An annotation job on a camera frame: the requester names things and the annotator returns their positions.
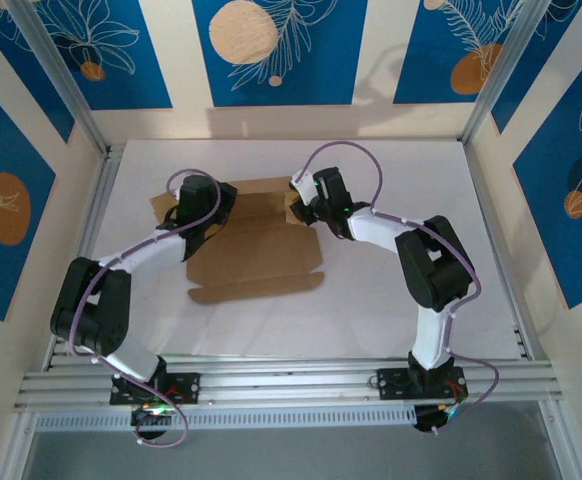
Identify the brown cardboard paper box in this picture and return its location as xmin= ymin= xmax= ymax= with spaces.
xmin=149 ymin=175 xmax=326 ymax=305

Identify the black controller board with light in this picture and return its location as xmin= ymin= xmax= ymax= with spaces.
xmin=130 ymin=405 xmax=177 ymax=430
xmin=413 ymin=405 xmax=460 ymax=434

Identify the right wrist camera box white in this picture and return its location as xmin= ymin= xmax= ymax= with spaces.
xmin=290 ymin=169 xmax=318 ymax=204

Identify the aluminium side rail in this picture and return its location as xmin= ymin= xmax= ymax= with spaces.
xmin=43 ymin=144 xmax=125 ymax=371
xmin=463 ymin=142 xmax=537 ymax=361

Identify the aluminium frame post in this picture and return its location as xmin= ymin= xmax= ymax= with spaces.
xmin=458 ymin=0 xmax=542 ymax=146
xmin=8 ymin=0 xmax=113 ymax=156

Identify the aluminium frame rail beam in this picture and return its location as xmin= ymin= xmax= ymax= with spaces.
xmin=13 ymin=357 xmax=567 ymax=414

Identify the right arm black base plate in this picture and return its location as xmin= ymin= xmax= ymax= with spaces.
xmin=375 ymin=368 xmax=470 ymax=401

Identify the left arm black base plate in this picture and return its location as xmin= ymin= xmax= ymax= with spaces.
xmin=109 ymin=372 xmax=202 ymax=406

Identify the grey slotted cable duct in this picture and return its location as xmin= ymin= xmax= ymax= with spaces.
xmin=33 ymin=403 xmax=417 ymax=432

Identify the thin white cable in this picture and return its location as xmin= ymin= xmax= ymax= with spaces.
xmin=535 ymin=299 xmax=570 ymax=344

